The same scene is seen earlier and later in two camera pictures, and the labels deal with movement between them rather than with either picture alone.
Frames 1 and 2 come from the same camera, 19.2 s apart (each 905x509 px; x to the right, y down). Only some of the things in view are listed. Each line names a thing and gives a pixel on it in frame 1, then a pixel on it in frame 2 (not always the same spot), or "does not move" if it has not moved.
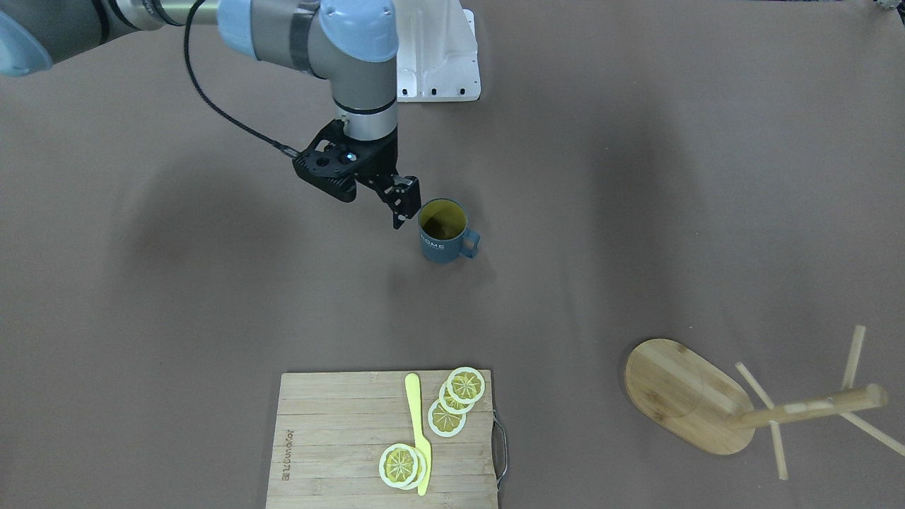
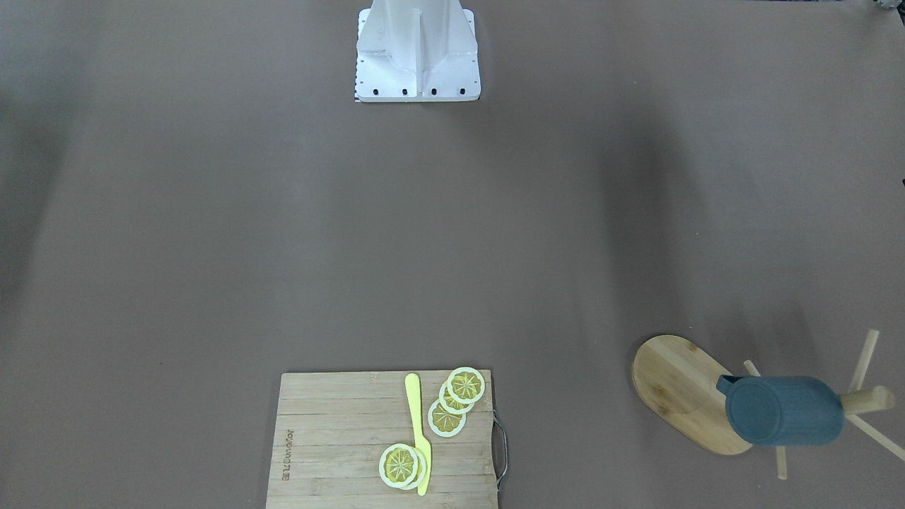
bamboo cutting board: (332, 429) does not move
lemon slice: (443, 422) does not move
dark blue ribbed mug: (443, 232) → (783, 411)
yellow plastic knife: (412, 394) does not move
